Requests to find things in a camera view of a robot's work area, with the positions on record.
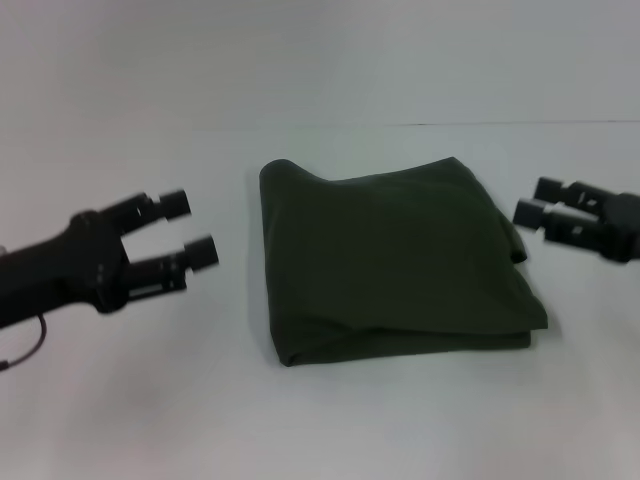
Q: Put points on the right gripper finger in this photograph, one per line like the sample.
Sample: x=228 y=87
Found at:
x=555 y=222
x=565 y=192

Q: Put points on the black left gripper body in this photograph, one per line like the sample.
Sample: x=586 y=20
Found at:
x=60 y=265

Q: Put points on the dark green printed t-shirt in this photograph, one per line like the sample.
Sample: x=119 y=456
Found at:
x=390 y=260

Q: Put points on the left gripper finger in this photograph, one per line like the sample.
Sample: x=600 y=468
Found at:
x=150 y=207
x=175 y=267

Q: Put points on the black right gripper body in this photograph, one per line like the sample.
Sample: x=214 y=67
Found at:
x=620 y=227

